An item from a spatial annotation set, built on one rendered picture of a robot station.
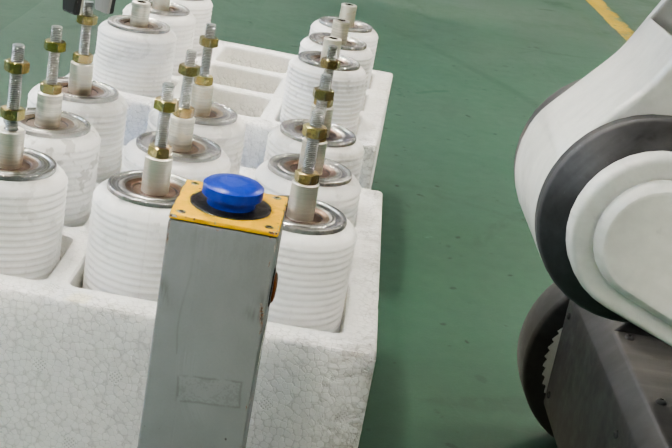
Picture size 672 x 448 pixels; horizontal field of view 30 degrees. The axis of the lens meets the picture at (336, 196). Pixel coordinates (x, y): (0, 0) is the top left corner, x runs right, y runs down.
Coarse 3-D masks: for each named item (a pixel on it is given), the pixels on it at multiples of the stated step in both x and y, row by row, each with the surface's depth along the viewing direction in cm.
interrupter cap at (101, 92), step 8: (64, 80) 124; (64, 88) 122; (96, 88) 124; (104, 88) 124; (112, 88) 124; (64, 96) 119; (72, 96) 119; (80, 96) 120; (88, 96) 120; (96, 96) 120; (104, 96) 121; (112, 96) 121
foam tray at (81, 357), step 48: (0, 288) 95; (48, 288) 96; (0, 336) 96; (48, 336) 96; (96, 336) 96; (144, 336) 96; (288, 336) 96; (336, 336) 97; (0, 384) 98; (48, 384) 97; (96, 384) 97; (144, 384) 97; (288, 384) 96; (336, 384) 96; (0, 432) 99; (48, 432) 99; (96, 432) 99; (288, 432) 98; (336, 432) 98
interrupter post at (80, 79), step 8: (72, 64) 120; (80, 64) 120; (88, 64) 121; (72, 72) 121; (80, 72) 120; (88, 72) 121; (72, 80) 121; (80, 80) 121; (88, 80) 121; (72, 88) 121; (80, 88) 121; (88, 88) 121
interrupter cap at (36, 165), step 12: (24, 156) 102; (36, 156) 102; (48, 156) 102; (0, 168) 99; (24, 168) 100; (36, 168) 99; (48, 168) 100; (0, 180) 96; (12, 180) 96; (24, 180) 97
